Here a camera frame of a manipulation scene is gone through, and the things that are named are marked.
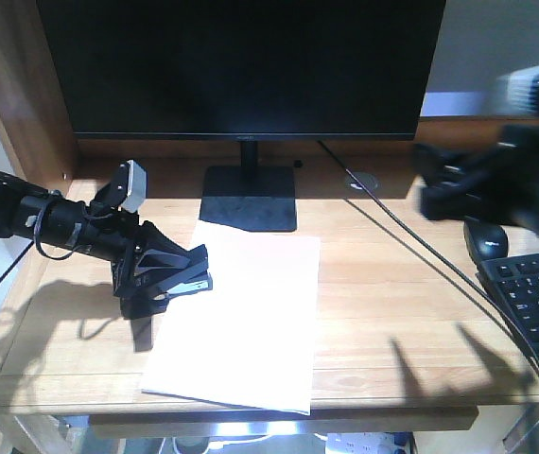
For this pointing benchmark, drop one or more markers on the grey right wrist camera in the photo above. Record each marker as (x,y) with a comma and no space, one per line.
(517,92)

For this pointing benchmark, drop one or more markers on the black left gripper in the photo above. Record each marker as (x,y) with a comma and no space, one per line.
(141,253)

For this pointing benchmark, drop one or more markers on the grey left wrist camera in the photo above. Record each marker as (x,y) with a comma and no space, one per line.
(127,189)

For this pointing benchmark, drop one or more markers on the black computer mouse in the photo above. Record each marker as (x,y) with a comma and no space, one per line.
(485,241)

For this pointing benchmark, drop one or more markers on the grey desk cable grommet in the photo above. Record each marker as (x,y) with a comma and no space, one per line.
(362,181)

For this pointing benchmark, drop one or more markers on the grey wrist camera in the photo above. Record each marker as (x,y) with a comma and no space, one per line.
(517,92)
(127,189)

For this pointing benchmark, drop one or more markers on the white power strip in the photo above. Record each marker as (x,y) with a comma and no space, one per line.
(367,443)

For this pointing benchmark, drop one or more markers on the black computer monitor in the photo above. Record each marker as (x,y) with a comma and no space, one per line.
(245,71)

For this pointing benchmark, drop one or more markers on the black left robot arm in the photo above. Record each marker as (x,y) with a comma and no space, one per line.
(46,217)

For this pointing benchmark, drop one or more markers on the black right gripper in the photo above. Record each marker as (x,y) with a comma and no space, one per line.
(505,187)

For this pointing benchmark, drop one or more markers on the black stapler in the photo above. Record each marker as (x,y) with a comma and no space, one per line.
(196,284)

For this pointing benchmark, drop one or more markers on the white paper sheets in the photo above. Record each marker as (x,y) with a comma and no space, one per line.
(248,340)

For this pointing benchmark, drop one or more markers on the black keyboard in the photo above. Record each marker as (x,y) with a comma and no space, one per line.
(513,283)

